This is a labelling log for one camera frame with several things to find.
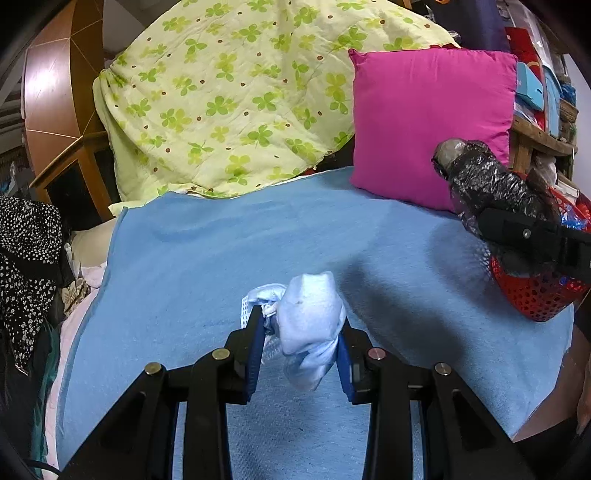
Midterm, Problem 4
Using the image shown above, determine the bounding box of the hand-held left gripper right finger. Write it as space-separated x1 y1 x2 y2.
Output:
336 316 539 480

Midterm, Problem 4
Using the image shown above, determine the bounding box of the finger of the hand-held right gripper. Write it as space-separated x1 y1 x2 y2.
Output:
475 207 561 261

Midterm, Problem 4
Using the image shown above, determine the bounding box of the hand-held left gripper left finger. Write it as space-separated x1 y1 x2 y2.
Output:
60 305 266 480

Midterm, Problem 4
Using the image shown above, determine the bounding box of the black plastic bag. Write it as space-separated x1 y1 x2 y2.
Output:
431 137 561 273

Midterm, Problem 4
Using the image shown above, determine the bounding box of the red plastic mesh basket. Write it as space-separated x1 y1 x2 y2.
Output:
487 173 591 323

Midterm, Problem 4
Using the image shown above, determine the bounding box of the light blue cloth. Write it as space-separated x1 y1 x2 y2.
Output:
274 271 348 392

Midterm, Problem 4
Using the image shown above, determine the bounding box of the blue plastic wrapper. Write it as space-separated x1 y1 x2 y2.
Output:
556 203 591 232

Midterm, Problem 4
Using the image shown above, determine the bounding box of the wooden table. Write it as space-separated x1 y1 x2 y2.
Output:
510 115 578 181

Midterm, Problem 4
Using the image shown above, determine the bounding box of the light blue blanket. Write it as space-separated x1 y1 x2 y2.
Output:
55 168 575 480

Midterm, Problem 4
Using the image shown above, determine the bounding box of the blue plastic storage box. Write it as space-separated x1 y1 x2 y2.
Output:
542 65 561 137

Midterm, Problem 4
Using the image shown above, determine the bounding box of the magenta pillow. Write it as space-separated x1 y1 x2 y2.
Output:
348 47 519 213

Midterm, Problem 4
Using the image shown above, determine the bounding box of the light blue cardboard box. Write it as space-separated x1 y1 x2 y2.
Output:
513 62 546 112

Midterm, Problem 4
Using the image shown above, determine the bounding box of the pale pink sheet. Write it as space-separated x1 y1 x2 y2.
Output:
44 263 112 462

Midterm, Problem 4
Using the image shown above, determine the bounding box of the red gift box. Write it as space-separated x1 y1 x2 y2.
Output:
504 27 543 70

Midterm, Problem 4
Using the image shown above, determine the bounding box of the cream pillow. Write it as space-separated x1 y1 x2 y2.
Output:
69 203 122 271

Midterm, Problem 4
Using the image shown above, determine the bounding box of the black white dotted cloth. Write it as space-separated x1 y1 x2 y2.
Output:
0 196 75 370

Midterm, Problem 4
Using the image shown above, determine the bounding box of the green clover print quilt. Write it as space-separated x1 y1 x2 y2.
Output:
92 0 462 204

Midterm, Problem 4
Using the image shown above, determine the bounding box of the navy bag with orange handles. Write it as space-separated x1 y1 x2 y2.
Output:
425 0 511 51

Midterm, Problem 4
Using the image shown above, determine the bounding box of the wooden bed frame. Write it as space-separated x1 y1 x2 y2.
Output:
21 0 116 220

